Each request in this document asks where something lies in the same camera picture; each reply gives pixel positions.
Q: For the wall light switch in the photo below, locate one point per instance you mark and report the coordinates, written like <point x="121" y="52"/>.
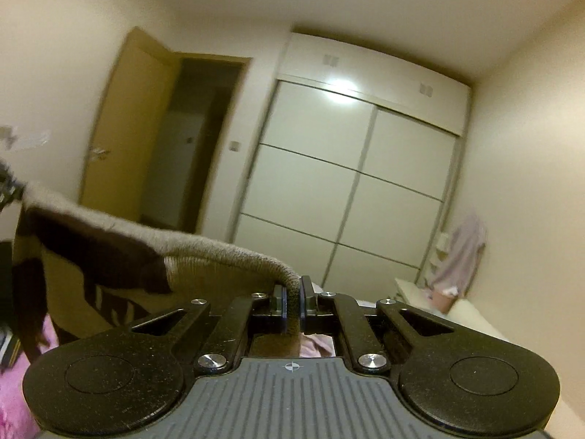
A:
<point x="234" y="146"/>

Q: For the cream headboard cushion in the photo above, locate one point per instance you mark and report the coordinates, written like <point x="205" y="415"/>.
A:
<point x="475" y="320"/>

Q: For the white sliding-door wardrobe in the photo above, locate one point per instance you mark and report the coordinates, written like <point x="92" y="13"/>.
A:
<point x="352" y="183"/>

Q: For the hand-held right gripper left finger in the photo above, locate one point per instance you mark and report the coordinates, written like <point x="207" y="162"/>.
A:
<point x="279" y="307"/>

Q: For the lilac hanging garment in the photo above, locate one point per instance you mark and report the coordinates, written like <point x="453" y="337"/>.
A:
<point x="459" y="256"/>

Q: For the brown door frame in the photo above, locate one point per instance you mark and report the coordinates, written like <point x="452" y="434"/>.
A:
<point x="237" y="114"/>

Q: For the pink floral blanket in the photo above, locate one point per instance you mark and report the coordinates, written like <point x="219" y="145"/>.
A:
<point x="18" y="398"/>

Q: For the brown wooden door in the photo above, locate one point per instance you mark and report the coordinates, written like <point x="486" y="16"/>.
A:
<point x="123" y="123"/>

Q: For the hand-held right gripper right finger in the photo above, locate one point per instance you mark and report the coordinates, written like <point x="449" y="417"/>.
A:
<point x="305" y="307"/>

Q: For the brown and beige knit sweater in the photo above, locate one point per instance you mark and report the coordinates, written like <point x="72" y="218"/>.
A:
<point x="91" y="247"/>

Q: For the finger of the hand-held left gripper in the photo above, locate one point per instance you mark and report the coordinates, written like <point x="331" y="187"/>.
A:
<point x="6" y="186"/>

